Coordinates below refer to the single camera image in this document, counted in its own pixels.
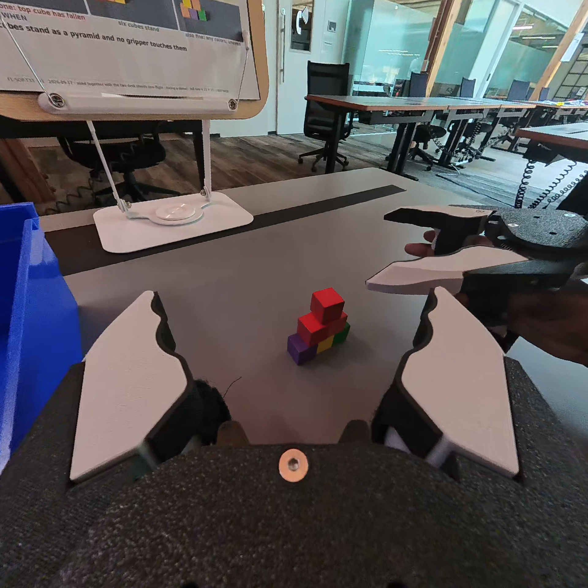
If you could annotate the wooden post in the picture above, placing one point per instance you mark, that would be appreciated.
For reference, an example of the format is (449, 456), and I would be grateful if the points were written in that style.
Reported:
(443, 46)
(565, 41)

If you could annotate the grey desk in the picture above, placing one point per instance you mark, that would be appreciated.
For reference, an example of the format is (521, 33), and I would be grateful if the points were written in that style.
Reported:
(257, 275)

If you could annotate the red wooden cube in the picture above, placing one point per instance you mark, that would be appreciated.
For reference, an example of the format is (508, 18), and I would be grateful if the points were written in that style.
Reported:
(327, 305)

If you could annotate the white document stand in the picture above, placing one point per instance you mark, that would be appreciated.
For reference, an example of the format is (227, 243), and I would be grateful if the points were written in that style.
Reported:
(220, 220)

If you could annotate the glass door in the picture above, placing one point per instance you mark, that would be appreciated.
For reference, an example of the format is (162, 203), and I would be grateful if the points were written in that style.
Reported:
(296, 82)

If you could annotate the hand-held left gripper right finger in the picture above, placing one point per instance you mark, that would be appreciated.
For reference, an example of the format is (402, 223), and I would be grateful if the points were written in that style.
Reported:
(464, 390)

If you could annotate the wooden top desk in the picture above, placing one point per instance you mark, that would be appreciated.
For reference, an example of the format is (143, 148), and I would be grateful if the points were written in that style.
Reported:
(487, 110)
(390, 103)
(560, 133)

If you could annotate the person's right hand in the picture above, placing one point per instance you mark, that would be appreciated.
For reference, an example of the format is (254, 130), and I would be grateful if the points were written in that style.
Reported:
(556, 321)

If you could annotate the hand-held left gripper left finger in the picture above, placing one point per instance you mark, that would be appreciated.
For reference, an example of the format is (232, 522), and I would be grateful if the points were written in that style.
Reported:
(124, 381)

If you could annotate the black office chair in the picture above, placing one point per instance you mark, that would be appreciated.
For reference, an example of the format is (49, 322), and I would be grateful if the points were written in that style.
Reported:
(138, 151)
(427, 133)
(324, 92)

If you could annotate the printed instruction sheet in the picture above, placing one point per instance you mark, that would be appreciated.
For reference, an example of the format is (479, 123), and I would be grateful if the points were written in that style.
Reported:
(138, 69)

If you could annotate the stack of coloured cubes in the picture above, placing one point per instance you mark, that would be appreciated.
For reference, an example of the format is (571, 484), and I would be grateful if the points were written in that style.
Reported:
(303, 347)

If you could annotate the blue plastic bin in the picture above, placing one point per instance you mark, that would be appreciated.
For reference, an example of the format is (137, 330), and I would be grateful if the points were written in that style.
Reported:
(27, 321)

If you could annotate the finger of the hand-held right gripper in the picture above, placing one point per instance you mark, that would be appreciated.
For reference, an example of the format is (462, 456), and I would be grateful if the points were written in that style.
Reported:
(422, 275)
(450, 213)

